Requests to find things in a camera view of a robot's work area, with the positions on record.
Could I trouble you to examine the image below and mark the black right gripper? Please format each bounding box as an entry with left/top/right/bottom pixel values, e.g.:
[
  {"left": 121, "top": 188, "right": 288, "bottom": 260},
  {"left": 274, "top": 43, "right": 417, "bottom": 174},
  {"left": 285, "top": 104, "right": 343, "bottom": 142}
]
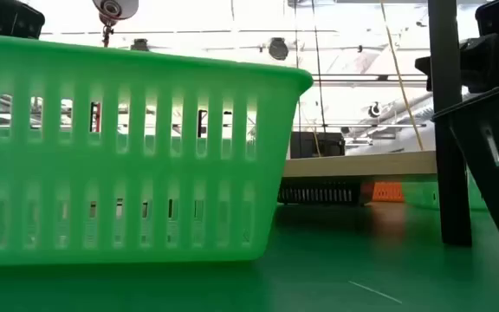
[{"left": 414, "top": 32, "right": 499, "bottom": 94}]

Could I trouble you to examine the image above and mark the green plastic slotted basket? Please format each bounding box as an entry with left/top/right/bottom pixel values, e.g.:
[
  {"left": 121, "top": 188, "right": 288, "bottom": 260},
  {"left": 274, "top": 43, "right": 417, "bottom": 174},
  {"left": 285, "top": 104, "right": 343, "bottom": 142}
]
[
  {"left": 0, "top": 32, "right": 314, "bottom": 267},
  {"left": 400, "top": 179, "right": 489, "bottom": 212}
]

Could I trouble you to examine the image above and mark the orange plastic slotted basket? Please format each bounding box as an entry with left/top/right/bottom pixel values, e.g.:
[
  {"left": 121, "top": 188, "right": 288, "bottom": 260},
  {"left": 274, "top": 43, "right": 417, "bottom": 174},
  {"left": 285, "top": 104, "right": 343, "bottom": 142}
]
[{"left": 370, "top": 181, "right": 405, "bottom": 204}]

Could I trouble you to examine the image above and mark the green table mat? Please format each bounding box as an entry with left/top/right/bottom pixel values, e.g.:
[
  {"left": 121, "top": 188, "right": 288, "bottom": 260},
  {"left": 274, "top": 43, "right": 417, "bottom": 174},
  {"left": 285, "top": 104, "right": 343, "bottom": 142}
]
[{"left": 0, "top": 201, "right": 499, "bottom": 312}]

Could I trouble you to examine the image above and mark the red desk lamp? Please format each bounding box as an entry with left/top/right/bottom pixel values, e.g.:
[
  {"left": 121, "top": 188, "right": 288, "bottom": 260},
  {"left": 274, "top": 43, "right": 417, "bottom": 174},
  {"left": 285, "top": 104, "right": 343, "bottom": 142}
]
[{"left": 89, "top": 0, "right": 140, "bottom": 133}]

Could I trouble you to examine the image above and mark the yellow hanging cable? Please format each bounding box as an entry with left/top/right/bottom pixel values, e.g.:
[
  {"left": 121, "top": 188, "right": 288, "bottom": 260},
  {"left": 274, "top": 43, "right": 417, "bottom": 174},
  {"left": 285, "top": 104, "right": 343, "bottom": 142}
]
[{"left": 379, "top": 0, "right": 424, "bottom": 152}]

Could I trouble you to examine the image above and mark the wooden shelf with black frame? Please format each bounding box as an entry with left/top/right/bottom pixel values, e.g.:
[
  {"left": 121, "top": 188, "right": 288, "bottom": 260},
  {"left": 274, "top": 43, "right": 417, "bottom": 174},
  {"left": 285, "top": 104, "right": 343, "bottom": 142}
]
[{"left": 282, "top": 0, "right": 474, "bottom": 248}]

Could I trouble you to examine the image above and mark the silver ventilation duct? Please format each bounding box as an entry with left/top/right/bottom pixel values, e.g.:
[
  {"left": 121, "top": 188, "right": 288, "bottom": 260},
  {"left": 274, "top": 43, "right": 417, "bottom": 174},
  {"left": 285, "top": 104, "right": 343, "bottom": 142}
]
[{"left": 347, "top": 91, "right": 435, "bottom": 140}]

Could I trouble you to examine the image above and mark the black hanging cable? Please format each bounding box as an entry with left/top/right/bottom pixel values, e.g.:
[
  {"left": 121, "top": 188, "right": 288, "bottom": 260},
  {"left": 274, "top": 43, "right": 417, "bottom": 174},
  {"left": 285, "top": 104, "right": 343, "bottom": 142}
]
[{"left": 311, "top": 0, "right": 327, "bottom": 133}]

